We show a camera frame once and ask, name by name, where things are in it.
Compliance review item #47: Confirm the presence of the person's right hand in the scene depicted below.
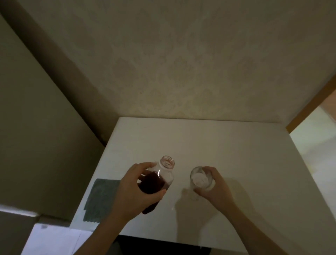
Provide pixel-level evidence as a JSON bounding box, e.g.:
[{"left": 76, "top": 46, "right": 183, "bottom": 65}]
[{"left": 194, "top": 166, "right": 237, "bottom": 211}]

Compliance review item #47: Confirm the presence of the person's left hand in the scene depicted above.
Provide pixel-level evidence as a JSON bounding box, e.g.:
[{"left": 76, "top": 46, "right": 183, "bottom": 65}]
[{"left": 111, "top": 162, "right": 167, "bottom": 224}]

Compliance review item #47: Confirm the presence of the bottle of dark juice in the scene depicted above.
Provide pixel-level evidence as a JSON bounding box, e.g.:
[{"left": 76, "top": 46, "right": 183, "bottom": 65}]
[{"left": 136, "top": 155, "right": 176, "bottom": 215}]

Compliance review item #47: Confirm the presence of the small drinking glass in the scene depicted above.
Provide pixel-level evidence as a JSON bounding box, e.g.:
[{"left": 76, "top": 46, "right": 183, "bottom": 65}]
[{"left": 190, "top": 166, "right": 216, "bottom": 192}]

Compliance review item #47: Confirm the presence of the grey-green wiping cloth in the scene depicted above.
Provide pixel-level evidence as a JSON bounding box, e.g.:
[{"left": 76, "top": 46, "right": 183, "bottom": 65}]
[{"left": 83, "top": 178, "right": 122, "bottom": 224}]

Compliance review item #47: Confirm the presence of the person's right forearm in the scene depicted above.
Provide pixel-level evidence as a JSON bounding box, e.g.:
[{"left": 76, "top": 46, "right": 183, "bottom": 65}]
[{"left": 223, "top": 202, "right": 289, "bottom": 255}]

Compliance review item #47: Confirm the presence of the person's left forearm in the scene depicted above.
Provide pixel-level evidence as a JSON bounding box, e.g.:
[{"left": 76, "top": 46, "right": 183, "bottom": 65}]
[{"left": 71, "top": 210, "right": 132, "bottom": 255}]

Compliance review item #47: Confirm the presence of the white wooden table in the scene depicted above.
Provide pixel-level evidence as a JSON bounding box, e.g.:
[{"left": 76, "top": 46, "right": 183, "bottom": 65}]
[{"left": 69, "top": 117, "right": 336, "bottom": 254}]

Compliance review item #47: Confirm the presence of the wooden doorway frame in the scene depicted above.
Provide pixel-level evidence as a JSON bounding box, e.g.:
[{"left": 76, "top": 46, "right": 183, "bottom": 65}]
[{"left": 285, "top": 75, "right": 336, "bottom": 135}]

